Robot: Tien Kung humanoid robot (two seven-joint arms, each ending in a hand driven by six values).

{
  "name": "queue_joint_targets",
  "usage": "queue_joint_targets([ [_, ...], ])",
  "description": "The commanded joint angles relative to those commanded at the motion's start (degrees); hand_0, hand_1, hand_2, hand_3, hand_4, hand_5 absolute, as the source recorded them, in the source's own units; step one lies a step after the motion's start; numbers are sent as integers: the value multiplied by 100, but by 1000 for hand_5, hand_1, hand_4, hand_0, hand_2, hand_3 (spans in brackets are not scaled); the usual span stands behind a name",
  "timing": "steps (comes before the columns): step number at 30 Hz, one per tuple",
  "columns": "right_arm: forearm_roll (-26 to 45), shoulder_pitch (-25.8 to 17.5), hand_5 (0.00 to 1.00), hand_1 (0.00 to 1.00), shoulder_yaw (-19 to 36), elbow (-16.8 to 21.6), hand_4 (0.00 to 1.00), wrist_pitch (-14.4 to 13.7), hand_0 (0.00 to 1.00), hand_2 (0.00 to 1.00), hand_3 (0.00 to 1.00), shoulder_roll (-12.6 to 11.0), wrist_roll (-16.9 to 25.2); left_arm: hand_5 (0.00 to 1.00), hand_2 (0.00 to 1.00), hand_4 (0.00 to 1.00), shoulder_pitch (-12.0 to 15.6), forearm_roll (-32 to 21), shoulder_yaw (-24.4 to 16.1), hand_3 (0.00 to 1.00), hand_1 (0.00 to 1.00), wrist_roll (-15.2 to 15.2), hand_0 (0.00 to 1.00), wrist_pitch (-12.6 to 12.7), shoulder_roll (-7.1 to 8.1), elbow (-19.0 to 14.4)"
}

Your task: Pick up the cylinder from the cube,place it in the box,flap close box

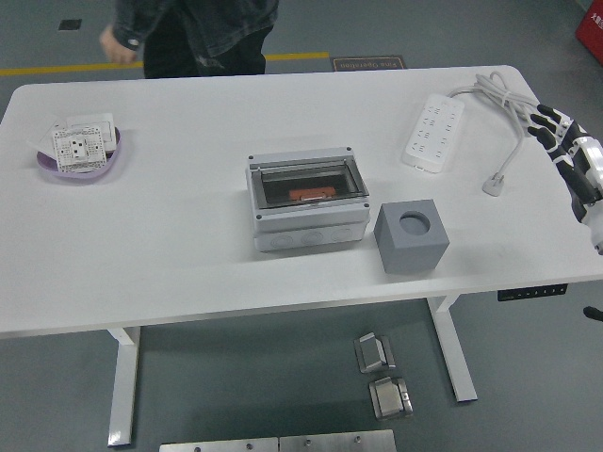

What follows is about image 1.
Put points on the person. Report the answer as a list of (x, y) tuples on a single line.
[(212, 28)]

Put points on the grey cube with round hole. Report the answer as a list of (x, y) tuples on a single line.
[(410, 254)]

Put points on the small metal block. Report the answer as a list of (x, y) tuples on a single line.
[(372, 353), (388, 400)]

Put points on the red box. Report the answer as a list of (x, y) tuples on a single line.
[(593, 33)]

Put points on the orange cylinder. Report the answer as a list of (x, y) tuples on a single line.
[(301, 194)]

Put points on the white power strip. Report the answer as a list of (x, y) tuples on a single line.
[(433, 132)]

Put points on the white switch panel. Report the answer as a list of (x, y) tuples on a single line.
[(101, 123)]

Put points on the grey junction box clear lid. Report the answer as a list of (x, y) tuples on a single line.
[(306, 222)]

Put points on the grey metal plate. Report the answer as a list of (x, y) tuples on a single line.
[(334, 442), (216, 446)]

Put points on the purple bowl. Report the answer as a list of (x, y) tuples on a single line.
[(101, 170)]

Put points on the person's right hand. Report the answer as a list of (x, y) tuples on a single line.
[(118, 49)]

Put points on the white printed wall socket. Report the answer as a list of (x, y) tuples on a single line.
[(77, 148)]

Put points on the white table leg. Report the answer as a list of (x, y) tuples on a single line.
[(125, 386), (454, 358)]

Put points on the person's right forearm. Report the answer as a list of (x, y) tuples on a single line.
[(132, 23)]

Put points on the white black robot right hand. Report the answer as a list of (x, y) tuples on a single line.
[(591, 155)]

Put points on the plain white cover plate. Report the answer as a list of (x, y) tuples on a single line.
[(42, 140)]

